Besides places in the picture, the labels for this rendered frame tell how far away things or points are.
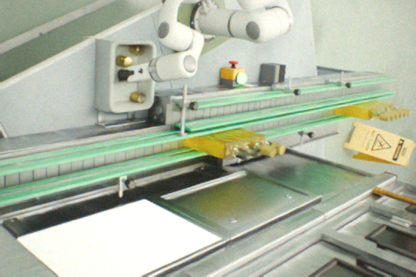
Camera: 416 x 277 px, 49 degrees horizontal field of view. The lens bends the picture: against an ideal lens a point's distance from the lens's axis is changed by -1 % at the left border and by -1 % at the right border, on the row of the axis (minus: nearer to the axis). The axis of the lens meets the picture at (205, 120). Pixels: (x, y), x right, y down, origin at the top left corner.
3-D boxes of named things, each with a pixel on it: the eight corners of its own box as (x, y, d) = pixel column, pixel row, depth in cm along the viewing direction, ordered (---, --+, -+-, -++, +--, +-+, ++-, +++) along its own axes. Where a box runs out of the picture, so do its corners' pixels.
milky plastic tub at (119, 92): (94, 108, 146) (110, 113, 140) (96, 38, 140) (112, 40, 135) (137, 103, 158) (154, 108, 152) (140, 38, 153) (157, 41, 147)
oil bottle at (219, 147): (183, 145, 161) (229, 162, 147) (184, 130, 160) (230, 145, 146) (195, 142, 165) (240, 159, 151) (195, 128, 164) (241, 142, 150)
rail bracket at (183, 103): (164, 131, 152) (190, 140, 144) (166, 81, 148) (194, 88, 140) (171, 130, 154) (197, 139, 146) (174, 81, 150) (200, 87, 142)
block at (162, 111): (150, 121, 156) (164, 125, 152) (151, 94, 154) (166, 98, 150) (158, 120, 159) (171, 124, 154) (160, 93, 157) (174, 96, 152)
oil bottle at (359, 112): (333, 113, 240) (385, 125, 222) (335, 102, 239) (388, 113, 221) (339, 112, 244) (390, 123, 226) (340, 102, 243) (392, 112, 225)
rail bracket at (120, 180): (99, 189, 139) (125, 204, 130) (99, 168, 137) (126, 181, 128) (110, 186, 142) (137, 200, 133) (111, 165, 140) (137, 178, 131)
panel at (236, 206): (7, 249, 109) (85, 319, 87) (7, 237, 108) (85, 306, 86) (242, 174, 174) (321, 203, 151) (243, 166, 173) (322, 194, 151)
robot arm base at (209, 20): (186, 4, 157) (218, 6, 146) (211, -11, 163) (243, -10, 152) (199, 44, 165) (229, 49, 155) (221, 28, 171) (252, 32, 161)
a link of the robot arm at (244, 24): (224, 13, 149) (262, 16, 138) (251, 5, 157) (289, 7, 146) (227, 41, 153) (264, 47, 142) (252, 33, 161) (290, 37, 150)
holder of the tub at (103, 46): (93, 124, 147) (108, 129, 142) (96, 38, 141) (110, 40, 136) (136, 118, 160) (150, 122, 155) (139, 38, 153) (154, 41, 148)
